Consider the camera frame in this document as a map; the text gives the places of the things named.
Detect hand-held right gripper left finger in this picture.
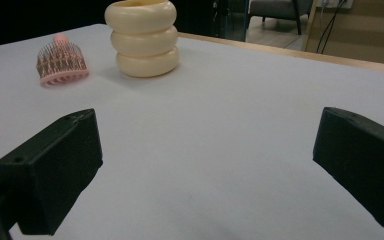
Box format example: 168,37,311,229
0,108,104,236

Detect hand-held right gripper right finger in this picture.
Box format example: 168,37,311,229
312,106,384,230

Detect black cable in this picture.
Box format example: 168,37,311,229
315,0,348,55

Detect grey armchair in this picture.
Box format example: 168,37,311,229
248,0,314,36

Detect wooden panel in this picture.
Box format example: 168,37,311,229
301,0,384,67

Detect cream ringed holder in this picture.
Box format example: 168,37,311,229
104,0,181,79

